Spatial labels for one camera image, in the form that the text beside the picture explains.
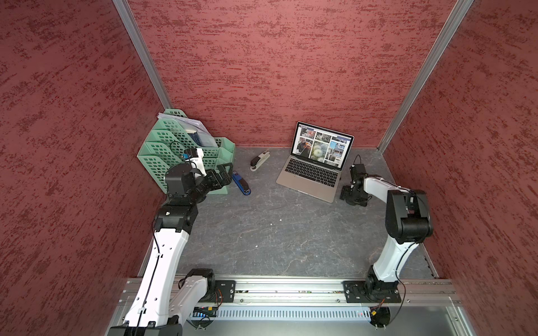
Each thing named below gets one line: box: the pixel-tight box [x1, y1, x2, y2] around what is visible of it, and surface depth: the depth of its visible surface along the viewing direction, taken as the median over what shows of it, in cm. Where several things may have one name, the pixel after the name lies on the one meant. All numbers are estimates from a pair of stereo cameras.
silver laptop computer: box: [276, 120, 356, 204], surface depth 109 cm
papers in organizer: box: [156, 112, 218, 148], surface depth 97 cm
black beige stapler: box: [250, 149, 271, 172], surface depth 113 cm
